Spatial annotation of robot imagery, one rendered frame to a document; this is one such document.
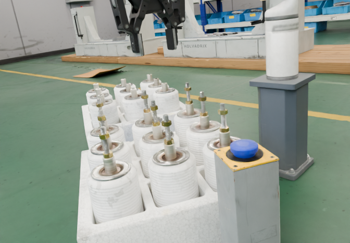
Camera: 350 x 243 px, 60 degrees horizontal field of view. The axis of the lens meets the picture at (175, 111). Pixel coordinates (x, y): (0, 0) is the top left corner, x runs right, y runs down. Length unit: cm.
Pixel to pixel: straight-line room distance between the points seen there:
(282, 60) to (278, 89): 8
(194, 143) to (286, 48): 39
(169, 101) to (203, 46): 199
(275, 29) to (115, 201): 63
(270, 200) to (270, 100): 52
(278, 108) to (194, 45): 228
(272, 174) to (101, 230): 30
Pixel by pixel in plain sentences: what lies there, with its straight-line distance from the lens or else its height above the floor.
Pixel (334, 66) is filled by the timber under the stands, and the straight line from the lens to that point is 241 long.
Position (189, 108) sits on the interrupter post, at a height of 27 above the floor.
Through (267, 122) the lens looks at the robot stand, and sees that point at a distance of 98.
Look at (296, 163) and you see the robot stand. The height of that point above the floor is 4.
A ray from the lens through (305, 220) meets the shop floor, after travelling 86.
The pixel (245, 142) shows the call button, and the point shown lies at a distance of 46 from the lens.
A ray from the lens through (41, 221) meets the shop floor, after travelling 101.
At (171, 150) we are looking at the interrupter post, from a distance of 60.
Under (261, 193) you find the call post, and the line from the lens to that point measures 46.
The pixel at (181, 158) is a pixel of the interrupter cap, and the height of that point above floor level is 25.
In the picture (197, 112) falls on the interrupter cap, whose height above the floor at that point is 25.
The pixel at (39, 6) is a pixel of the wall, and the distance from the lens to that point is 727.
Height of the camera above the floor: 52
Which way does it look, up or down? 17 degrees down
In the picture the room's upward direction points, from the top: 7 degrees counter-clockwise
